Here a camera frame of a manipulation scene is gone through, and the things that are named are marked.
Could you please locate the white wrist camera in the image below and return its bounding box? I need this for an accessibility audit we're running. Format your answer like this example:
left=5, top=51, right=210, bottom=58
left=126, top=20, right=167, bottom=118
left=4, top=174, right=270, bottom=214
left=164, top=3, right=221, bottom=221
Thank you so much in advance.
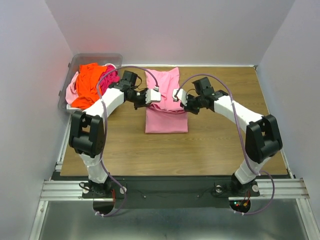
left=145, top=86, right=162, bottom=104
left=172, top=88, right=188, bottom=107

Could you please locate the orange t shirt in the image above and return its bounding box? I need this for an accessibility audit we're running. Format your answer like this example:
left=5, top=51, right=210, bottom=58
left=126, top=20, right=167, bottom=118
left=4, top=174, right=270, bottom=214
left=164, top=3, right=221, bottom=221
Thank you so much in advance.
left=71, top=62, right=108, bottom=110

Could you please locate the magenta t shirt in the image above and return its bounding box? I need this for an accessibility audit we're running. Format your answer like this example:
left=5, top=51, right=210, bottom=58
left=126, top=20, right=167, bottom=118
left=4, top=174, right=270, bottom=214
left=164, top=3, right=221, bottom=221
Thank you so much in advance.
left=99, top=63, right=120, bottom=96

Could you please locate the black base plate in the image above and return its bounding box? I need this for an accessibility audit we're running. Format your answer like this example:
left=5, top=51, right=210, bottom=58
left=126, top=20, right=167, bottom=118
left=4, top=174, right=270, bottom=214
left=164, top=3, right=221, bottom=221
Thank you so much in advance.
left=64, top=176, right=259, bottom=213

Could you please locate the aluminium frame rail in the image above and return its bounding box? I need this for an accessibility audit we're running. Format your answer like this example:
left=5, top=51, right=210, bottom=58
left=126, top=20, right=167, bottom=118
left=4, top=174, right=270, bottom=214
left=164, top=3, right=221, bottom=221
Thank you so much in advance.
left=40, top=178, right=310, bottom=201

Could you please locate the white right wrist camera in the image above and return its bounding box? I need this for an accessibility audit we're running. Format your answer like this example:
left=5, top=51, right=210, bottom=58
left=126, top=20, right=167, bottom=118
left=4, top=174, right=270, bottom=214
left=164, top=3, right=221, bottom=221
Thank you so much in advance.
left=172, top=88, right=188, bottom=107

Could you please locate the clear plastic bin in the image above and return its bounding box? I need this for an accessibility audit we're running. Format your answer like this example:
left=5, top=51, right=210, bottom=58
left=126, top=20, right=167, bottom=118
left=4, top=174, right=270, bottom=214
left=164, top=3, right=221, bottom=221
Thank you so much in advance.
left=57, top=53, right=123, bottom=114

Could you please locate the light pink t shirt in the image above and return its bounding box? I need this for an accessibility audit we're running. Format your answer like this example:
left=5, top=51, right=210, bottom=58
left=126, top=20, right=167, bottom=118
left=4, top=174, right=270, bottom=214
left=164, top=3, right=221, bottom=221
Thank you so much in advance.
left=65, top=71, right=79, bottom=105

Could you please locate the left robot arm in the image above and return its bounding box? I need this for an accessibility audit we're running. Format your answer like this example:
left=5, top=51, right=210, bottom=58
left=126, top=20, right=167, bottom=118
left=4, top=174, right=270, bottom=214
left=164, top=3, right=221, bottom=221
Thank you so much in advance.
left=69, top=70, right=161, bottom=197

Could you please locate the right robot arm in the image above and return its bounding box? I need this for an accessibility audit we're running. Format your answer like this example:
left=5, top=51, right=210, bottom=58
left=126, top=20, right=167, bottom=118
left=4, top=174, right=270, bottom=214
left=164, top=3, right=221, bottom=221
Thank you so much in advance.
left=172, top=74, right=283, bottom=195

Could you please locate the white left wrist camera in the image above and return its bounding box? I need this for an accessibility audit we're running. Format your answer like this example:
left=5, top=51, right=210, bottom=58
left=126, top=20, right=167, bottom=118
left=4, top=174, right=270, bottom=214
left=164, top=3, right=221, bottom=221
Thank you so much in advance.
left=145, top=86, right=162, bottom=104

